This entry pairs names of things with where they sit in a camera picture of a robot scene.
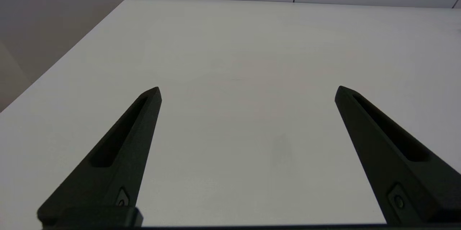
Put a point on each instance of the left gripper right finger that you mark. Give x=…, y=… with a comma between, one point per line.
x=392, y=158

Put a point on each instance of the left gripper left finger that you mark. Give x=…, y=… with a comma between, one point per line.
x=119, y=158

